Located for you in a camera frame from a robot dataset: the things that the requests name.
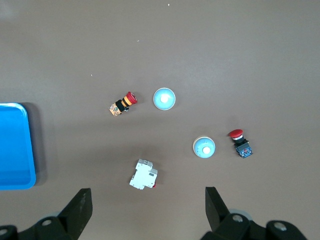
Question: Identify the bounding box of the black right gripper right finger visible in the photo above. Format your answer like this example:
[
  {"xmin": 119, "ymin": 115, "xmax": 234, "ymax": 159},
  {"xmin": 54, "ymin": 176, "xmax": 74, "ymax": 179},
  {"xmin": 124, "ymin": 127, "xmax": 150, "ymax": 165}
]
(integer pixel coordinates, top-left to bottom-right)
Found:
[{"xmin": 199, "ymin": 186, "xmax": 307, "ymax": 240}]

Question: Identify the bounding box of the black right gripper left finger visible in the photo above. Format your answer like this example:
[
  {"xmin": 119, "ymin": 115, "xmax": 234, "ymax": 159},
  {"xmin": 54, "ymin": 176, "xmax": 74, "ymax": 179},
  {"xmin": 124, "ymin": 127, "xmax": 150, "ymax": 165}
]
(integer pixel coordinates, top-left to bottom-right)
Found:
[{"xmin": 0, "ymin": 188, "xmax": 94, "ymax": 240}]

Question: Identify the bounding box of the blue call bell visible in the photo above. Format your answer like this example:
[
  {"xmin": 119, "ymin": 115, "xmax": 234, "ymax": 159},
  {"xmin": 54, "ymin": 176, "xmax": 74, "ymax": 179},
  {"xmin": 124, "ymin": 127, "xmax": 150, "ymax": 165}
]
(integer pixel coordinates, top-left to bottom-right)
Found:
[
  {"xmin": 152, "ymin": 87, "xmax": 177, "ymax": 111},
  {"xmin": 192, "ymin": 136, "xmax": 216, "ymax": 160}
]

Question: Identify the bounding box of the red mushroom push button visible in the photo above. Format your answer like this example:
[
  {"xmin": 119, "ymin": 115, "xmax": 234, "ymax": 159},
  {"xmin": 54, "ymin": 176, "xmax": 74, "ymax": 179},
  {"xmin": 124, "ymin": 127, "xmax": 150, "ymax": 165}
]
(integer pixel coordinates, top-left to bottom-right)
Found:
[{"xmin": 227, "ymin": 128, "xmax": 254, "ymax": 159}]

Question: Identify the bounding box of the white circuit breaker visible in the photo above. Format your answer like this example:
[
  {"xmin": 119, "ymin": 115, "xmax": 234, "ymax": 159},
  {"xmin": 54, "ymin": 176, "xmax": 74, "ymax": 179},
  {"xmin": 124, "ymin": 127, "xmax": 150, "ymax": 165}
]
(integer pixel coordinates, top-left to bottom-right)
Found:
[{"xmin": 128, "ymin": 158, "xmax": 159, "ymax": 191}]

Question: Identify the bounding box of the blue plastic tray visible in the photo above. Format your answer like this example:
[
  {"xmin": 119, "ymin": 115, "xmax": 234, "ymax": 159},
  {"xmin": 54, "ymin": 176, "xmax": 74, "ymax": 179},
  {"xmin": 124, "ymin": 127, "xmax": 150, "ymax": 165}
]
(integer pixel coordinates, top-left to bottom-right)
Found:
[{"xmin": 0, "ymin": 102, "xmax": 37, "ymax": 190}]

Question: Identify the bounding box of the orange emergency stop button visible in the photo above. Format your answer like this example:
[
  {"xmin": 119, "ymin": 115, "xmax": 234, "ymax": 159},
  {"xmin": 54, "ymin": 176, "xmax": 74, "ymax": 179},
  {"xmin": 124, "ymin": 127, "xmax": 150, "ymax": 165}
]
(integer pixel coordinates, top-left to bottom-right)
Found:
[{"xmin": 108, "ymin": 90, "xmax": 139, "ymax": 118}]

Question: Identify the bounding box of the brown table cover sheet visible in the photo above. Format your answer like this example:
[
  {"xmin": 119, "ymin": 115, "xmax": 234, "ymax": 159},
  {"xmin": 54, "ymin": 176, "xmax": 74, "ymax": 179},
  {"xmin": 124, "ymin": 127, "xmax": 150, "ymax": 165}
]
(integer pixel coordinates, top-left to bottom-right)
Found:
[{"xmin": 0, "ymin": 0, "xmax": 320, "ymax": 240}]

